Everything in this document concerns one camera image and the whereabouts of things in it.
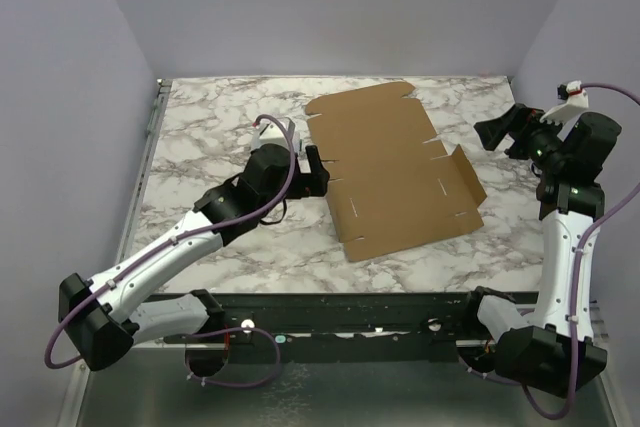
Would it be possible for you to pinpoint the brown cardboard box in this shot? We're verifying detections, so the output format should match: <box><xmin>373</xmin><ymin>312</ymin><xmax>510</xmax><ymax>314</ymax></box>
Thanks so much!
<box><xmin>305</xmin><ymin>81</ymin><xmax>486</xmax><ymax>262</ymax></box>

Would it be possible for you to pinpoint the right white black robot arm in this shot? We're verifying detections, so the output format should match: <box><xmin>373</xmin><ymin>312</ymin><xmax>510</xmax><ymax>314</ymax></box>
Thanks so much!
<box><xmin>459</xmin><ymin>104</ymin><xmax>622</xmax><ymax>398</ymax></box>

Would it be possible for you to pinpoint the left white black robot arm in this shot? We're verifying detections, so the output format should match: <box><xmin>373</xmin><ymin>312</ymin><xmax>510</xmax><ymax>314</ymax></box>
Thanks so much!
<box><xmin>56</xmin><ymin>143</ymin><xmax>329</xmax><ymax>371</ymax></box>

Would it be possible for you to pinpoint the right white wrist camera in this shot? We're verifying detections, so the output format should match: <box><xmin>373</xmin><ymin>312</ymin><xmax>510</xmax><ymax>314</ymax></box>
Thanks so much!
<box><xmin>540</xmin><ymin>80</ymin><xmax>589</xmax><ymax>125</ymax></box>

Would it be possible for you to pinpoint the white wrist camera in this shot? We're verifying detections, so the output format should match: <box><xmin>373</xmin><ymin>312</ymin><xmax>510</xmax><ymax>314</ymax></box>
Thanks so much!
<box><xmin>250</xmin><ymin>117</ymin><xmax>302</xmax><ymax>155</ymax></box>
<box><xmin>540</xmin><ymin>80</ymin><xmax>589</xmax><ymax>125</ymax></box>

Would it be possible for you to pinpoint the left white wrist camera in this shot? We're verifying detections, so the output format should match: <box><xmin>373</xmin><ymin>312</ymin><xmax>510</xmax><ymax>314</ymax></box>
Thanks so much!
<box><xmin>250</xmin><ymin>117</ymin><xmax>302</xmax><ymax>155</ymax></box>

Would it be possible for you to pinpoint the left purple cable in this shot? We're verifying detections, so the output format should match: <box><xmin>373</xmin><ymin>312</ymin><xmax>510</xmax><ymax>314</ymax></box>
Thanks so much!
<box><xmin>43</xmin><ymin>115</ymin><xmax>297</xmax><ymax>389</ymax></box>

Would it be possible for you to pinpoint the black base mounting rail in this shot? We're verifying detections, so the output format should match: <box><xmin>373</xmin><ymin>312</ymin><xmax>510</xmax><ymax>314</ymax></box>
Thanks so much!
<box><xmin>164</xmin><ymin>291</ymin><xmax>521</xmax><ymax>366</ymax></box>

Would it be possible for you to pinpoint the aluminium extrusion frame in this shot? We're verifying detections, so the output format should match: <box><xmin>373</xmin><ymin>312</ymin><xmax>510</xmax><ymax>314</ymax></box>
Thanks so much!
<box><xmin>54</xmin><ymin>77</ymin><xmax>174</xmax><ymax>427</ymax></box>

